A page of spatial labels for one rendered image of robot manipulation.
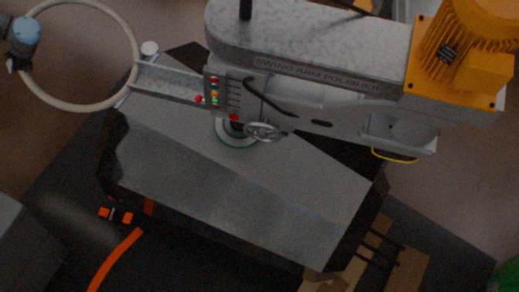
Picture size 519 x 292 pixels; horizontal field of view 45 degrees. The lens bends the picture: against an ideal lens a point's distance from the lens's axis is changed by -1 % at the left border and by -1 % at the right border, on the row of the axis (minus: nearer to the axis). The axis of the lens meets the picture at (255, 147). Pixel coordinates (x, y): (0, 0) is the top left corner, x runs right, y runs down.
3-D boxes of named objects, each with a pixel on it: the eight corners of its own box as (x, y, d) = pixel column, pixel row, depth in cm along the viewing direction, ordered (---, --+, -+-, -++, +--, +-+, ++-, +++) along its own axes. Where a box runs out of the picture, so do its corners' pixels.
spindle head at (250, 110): (310, 92, 255) (326, 32, 214) (298, 140, 247) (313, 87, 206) (223, 71, 257) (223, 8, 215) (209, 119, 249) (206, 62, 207)
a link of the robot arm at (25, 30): (16, 9, 209) (45, 21, 213) (13, 25, 220) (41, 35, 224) (7, 33, 206) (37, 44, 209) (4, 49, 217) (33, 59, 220)
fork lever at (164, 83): (301, 97, 258) (303, 92, 254) (291, 140, 251) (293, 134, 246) (139, 57, 260) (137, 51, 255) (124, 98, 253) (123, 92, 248)
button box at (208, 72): (227, 106, 236) (227, 69, 210) (225, 113, 235) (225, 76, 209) (206, 101, 237) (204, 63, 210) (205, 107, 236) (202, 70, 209)
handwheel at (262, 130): (285, 124, 246) (288, 108, 232) (279, 147, 242) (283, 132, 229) (247, 116, 247) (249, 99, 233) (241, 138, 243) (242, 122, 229)
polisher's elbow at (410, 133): (387, 98, 239) (400, 73, 221) (437, 103, 239) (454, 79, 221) (387, 144, 232) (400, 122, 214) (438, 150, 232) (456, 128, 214)
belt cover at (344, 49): (490, 68, 213) (510, 42, 197) (483, 134, 203) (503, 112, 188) (215, 5, 217) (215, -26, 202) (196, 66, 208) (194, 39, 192)
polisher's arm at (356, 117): (428, 126, 256) (471, 67, 211) (420, 178, 247) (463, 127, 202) (252, 84, 259) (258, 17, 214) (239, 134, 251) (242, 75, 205)
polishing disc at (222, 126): (228, 154, 268) (228, 154, 267) (206, 114, 274) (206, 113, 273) (273, 134, 272) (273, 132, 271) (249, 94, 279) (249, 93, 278)
